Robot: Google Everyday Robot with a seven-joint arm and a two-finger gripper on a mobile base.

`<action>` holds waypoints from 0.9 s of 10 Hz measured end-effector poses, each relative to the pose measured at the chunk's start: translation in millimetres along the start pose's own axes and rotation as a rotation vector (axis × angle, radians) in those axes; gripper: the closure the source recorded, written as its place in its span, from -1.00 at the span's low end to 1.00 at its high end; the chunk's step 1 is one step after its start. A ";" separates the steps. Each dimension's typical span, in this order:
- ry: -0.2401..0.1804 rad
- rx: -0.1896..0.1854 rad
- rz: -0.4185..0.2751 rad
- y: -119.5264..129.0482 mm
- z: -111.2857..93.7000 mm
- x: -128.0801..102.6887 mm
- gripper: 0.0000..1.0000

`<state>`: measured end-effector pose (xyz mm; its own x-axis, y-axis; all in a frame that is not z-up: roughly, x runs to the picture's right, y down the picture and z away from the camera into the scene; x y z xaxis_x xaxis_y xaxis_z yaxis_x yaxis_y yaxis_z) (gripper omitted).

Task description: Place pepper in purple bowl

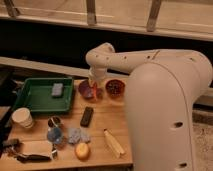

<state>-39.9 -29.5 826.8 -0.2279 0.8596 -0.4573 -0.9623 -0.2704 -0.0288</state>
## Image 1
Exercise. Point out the black rectangular block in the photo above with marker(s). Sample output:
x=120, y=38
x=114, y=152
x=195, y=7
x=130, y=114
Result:
x=86, y=117

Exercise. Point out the yellow round fruit toy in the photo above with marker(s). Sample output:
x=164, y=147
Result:
x=82, y=151

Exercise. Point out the grey sponge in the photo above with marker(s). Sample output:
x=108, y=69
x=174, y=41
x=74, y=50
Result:
x=57, y=90

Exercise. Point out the blue grey crumpled cloth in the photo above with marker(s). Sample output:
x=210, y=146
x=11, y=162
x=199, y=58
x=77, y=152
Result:
x=76, y=135

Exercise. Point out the black tool with handle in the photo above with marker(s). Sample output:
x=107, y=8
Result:
x=32, y=158

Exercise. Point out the blue metal cup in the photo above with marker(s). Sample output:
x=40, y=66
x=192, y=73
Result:
x=54, y=135

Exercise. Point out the white paper cup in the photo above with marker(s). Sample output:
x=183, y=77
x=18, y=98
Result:
x=22, y=116

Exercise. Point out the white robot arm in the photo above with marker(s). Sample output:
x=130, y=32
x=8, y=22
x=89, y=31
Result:
x=162, y=86

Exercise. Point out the purple bowl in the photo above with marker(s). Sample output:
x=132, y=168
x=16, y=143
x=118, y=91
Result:
x=86, y=91

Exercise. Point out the small dark metal cup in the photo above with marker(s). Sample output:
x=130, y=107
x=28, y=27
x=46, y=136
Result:
x=54, y=121

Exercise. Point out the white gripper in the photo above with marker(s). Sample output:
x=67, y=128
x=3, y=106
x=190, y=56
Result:
x=97, y=75

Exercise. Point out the orange red pepper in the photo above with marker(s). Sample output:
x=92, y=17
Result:
x=94, y=90

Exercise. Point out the red bowl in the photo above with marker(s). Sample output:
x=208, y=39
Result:
x=115, y=87

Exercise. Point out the green plastic tray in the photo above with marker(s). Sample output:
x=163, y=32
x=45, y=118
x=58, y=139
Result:
x=36, y=95

